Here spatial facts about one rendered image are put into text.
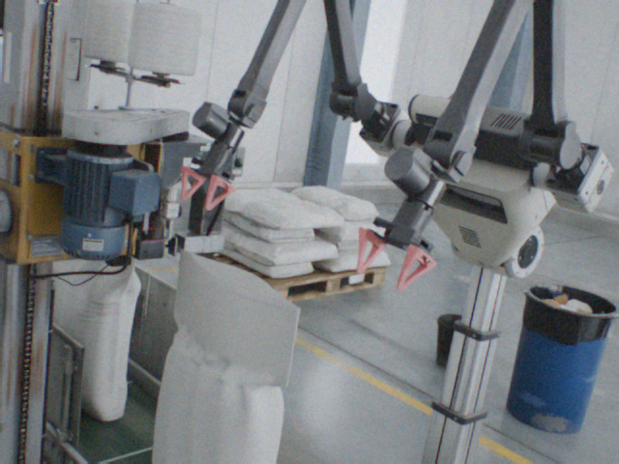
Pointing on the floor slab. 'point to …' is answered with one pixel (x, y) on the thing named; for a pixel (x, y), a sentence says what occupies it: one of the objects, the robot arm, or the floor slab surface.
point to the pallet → (330, 280)
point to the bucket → (445, 336)
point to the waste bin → (558, 358)
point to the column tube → (28, 117)
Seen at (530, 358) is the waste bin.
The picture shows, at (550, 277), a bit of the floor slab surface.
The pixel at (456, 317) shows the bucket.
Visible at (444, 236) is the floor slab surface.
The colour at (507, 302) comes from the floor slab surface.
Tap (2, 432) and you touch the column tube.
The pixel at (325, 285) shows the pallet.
